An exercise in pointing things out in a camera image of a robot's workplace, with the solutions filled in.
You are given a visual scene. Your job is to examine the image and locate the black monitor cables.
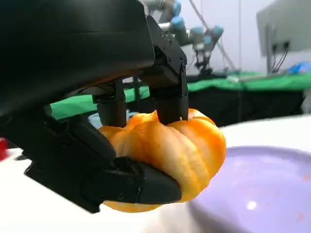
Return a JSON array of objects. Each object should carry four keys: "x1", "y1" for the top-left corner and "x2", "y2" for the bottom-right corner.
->
[{"x1": 271, "y1": 41, "x2": 291, "y2": 73}]

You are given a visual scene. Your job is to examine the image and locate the orange and white bread roll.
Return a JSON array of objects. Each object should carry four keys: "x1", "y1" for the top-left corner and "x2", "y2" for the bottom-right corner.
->
[{"x1": 98, "y1": 108, "x2": 226, "y2": 214}]

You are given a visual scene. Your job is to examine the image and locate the blue object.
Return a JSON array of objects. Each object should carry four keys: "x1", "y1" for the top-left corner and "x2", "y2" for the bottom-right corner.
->
[{"x1": 286, "y1": 62, "x2": 311, "y2": 75}]

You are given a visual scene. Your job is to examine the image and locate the lilac plate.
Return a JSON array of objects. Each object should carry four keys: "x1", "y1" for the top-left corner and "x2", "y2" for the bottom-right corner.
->
[{"x1": 188, "y1": 145, "x2": 311, "y2": 233}]

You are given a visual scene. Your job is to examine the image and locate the grey computer monitor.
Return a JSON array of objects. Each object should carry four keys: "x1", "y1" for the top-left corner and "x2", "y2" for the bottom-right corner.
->
[{"x1": 257, "y1": 0, "x2": 311, "y2": 58}]

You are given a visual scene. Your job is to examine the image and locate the red object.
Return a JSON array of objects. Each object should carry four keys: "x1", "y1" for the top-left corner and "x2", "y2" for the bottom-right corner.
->
[{"x1": 0, "y1": 137, "x2": 8, "y2": 161}]

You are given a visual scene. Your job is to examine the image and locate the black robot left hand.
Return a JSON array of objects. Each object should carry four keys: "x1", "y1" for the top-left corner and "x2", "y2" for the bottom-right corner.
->
[{"x1": 0, "y1": 0, "x2": 190, "y2": 214}]

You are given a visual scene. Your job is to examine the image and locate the green table cloth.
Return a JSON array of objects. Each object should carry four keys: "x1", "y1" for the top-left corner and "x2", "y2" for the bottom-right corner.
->
[{"x1": 50, "y1": 71, "x2": 311, "y2": 120}]

